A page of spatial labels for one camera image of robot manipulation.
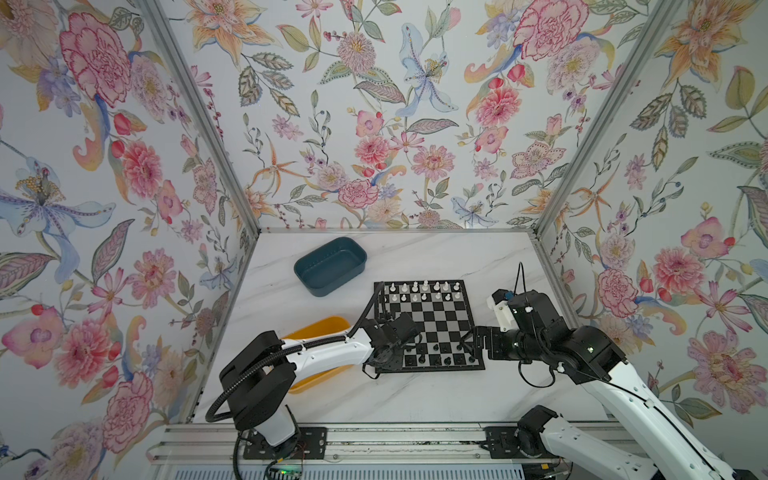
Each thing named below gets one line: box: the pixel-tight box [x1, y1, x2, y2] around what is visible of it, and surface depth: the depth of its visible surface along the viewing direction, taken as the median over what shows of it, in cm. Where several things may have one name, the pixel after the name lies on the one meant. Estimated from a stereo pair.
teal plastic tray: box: [294, 236, 368, 297], surface depth 110 cm
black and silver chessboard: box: [382, 280, 486, 371], surface depth 97 cm
